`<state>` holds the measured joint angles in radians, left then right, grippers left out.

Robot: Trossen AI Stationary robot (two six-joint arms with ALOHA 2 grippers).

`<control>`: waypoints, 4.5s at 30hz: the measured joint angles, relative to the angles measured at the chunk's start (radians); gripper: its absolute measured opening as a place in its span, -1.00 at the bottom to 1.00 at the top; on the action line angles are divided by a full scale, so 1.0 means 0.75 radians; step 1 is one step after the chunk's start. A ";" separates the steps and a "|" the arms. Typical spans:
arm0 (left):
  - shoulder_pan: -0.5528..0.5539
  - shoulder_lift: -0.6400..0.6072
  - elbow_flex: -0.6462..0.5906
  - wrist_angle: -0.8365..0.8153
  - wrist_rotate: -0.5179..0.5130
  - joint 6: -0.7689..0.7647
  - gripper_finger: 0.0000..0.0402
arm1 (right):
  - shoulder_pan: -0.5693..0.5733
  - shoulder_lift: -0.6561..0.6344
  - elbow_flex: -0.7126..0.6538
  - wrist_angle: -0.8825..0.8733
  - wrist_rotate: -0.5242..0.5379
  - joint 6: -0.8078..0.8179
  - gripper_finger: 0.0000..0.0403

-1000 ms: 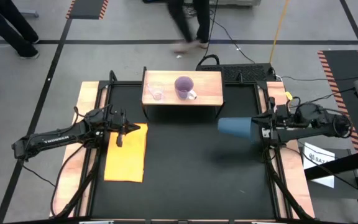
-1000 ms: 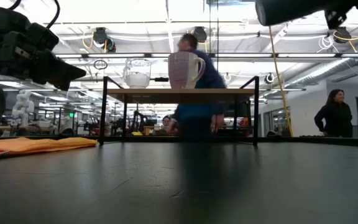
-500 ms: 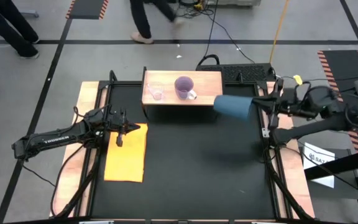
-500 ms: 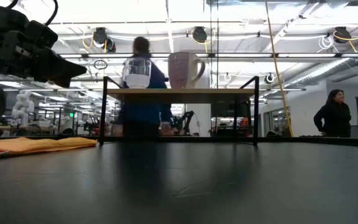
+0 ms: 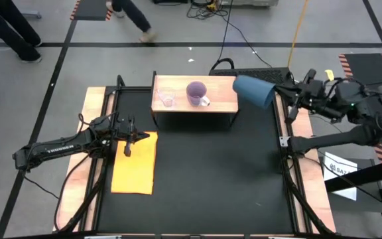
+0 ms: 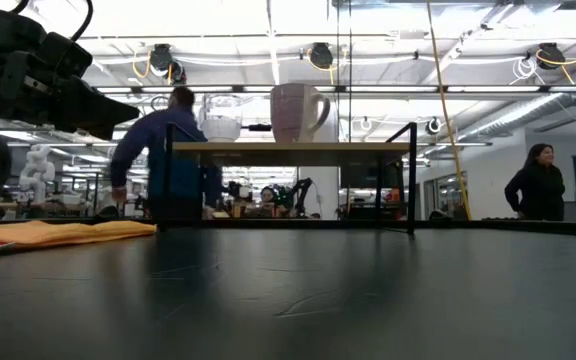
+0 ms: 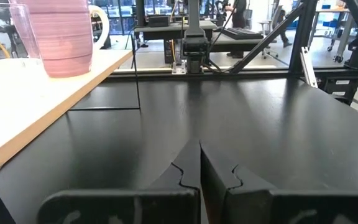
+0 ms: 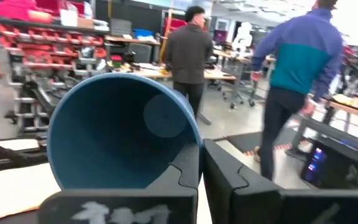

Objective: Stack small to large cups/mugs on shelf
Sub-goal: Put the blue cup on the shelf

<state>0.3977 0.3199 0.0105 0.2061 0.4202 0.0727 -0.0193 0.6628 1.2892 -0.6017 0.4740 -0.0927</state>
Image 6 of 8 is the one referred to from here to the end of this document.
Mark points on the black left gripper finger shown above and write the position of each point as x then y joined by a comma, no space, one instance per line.
88,110

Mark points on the clear glass cup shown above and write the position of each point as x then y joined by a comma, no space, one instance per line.
221,127

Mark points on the black background robot arm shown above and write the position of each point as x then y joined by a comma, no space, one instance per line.
302,192

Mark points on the wooden shelf with black legs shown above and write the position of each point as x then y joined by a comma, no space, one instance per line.
293,154

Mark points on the white robot figure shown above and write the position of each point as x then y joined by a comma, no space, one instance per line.
38,170

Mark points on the person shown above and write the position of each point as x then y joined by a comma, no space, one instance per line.
268,194
158,145
535,190

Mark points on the yellow cloth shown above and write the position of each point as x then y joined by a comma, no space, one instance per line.
58,232

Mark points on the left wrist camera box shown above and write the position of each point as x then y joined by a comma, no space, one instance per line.
65,55

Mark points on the silver ceiling duct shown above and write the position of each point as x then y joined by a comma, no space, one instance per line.
518,112

